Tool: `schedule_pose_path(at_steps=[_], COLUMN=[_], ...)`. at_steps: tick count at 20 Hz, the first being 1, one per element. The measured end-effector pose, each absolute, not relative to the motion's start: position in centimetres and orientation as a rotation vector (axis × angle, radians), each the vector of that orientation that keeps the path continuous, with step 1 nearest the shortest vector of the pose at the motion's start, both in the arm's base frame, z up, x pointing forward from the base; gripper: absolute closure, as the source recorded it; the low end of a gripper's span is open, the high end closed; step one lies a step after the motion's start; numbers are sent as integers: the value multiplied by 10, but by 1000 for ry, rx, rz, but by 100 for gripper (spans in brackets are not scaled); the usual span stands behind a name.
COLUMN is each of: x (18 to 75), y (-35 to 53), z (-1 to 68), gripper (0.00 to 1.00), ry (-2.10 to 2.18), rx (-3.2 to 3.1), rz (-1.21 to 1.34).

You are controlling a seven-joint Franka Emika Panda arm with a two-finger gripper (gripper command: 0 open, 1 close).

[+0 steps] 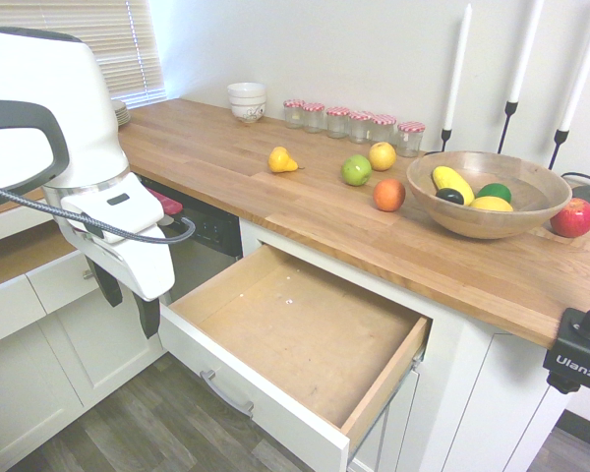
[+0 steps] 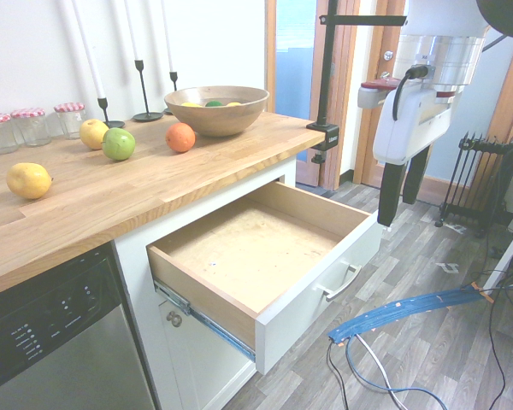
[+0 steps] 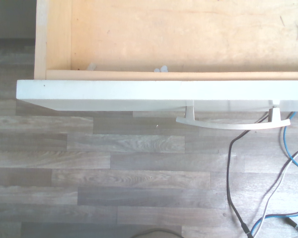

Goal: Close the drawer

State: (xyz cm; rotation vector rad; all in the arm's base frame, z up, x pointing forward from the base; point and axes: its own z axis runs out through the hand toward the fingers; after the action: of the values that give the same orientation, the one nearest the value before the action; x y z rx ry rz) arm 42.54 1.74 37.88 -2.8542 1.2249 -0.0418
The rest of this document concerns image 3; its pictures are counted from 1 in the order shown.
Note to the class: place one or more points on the wooden drawer with white front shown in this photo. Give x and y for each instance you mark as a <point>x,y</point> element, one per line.
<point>164,37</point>

